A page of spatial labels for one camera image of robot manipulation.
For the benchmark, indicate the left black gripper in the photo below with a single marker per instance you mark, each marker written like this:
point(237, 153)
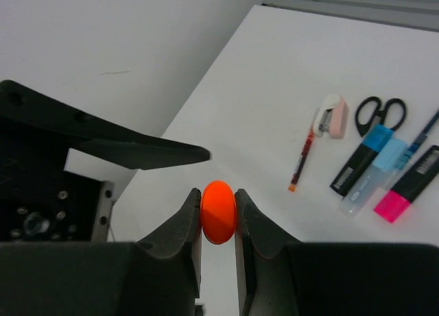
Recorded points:
point(40, 200)

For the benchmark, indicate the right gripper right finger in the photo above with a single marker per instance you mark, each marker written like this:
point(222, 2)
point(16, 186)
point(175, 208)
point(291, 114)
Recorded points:
point(279, 275)

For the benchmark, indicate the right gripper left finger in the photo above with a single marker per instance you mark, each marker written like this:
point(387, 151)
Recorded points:
point(157, 275)

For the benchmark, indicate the orange capped black marker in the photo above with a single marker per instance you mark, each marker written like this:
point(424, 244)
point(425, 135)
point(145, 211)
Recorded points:
point(218, 212)

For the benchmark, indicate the thin red pencil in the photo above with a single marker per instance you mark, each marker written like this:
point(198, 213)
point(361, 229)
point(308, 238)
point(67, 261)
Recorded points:
point(303, 155)

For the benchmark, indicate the blue capped black marker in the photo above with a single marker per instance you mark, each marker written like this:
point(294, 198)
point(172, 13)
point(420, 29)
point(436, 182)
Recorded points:
point(361, 159)

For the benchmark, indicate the light blue highlighter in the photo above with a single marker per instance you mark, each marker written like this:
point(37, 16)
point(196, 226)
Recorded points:
point(373, 177)

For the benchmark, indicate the pink highlighter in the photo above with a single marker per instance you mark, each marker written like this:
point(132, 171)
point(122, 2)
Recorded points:
point(406, 190)

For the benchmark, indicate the blue dark pen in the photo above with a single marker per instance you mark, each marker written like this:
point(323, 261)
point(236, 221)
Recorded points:
point(422, 136)

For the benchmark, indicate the white pink eraser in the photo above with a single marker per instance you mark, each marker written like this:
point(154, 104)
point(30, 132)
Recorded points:
point(331, 118)

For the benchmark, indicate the blue handled scissors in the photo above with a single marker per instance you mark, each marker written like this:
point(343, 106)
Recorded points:
point(379, 114)

